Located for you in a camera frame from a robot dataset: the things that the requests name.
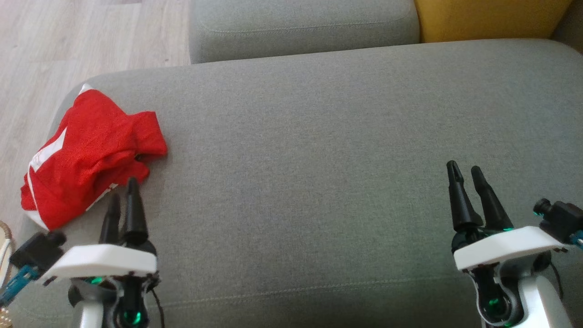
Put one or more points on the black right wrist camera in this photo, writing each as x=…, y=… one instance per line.
x=562, y=218

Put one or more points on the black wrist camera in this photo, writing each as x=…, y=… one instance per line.
x=562, y=218
x=34, y=250

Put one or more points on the grey sofa chaise seat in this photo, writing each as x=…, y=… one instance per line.
x=296, y=182

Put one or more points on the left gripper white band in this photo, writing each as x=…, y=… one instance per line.
x=104, y=262

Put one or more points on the woven laundry basket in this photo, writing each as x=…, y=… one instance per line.
x=4, y=237

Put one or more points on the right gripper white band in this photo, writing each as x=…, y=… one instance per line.
x=505, y=248

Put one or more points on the large grey sofa seat cushion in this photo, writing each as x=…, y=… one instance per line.
x=296, y=27

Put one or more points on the large yellow sofa back cushion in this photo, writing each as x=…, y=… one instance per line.
x=483, y=18

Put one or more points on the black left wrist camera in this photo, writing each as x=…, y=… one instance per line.
x=34, y=250

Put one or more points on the red shorts with white stripe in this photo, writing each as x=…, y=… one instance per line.
x=145, y=134

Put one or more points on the red and white basketball jersey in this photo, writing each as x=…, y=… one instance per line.
x=68, y=173

